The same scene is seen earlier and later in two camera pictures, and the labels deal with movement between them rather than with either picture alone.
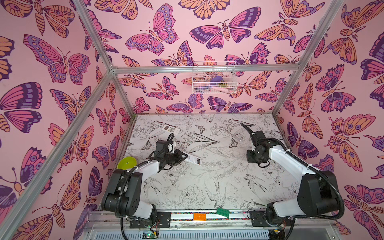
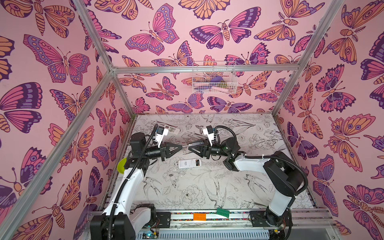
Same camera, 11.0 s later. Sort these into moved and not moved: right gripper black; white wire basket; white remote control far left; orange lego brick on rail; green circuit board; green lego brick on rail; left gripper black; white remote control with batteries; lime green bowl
Moved: right gripper black; left gripper black; white remote control with batteries
Not moved: white remote control far left; lime green bowl; green lego brick on rail; white wire basket; green circuit board; orange lego brick on rail
